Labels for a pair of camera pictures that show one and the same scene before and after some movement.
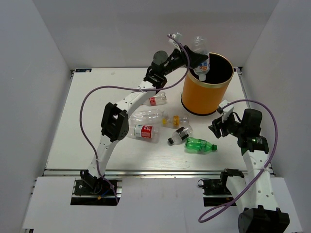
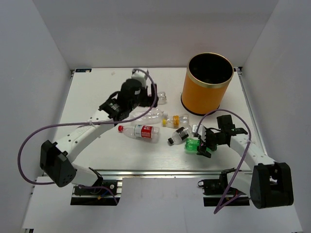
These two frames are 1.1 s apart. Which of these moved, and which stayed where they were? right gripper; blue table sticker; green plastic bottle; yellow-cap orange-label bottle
Moved: right gripper
Stayed: blue table sticker; green plastic bottle; yellow-cap orange-label bottle
